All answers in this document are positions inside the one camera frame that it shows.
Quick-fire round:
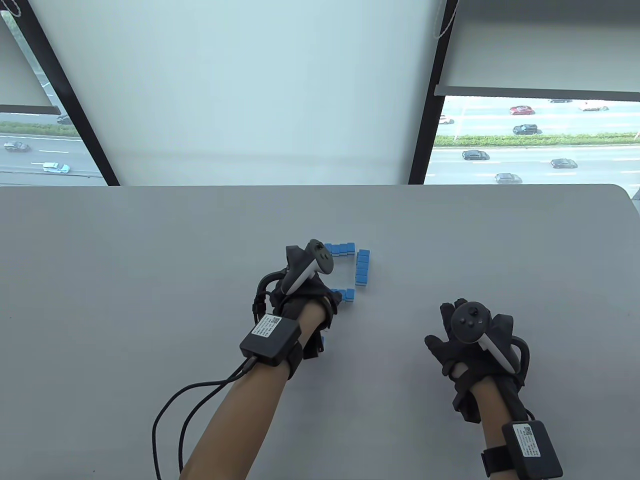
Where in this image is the person's right hand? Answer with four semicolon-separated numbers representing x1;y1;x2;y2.
425;299;531;426

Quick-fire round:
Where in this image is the person's left hand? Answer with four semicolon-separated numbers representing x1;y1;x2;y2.
270;274;345;361

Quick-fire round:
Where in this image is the person's left forearm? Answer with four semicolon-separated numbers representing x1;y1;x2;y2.
179;300;326;480

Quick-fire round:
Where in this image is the person's right forearm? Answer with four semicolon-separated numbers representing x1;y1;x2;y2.
470;377;538;480

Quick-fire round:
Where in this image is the wide white roller blind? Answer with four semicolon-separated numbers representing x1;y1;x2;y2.
27;0;447;187

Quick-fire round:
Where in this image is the green roadside hedge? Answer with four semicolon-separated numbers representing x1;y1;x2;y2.
0;120;81;138
433;132;640;148

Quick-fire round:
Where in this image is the grey roller blind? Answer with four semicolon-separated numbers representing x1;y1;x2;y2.
434;0;640;99
0;20;63;115

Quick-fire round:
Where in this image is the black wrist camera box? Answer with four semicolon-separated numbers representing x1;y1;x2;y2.
239;313;304;381
481;420;564;480

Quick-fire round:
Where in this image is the black window frame post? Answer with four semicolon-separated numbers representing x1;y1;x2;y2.
408;0;460;186
12;0;121;187

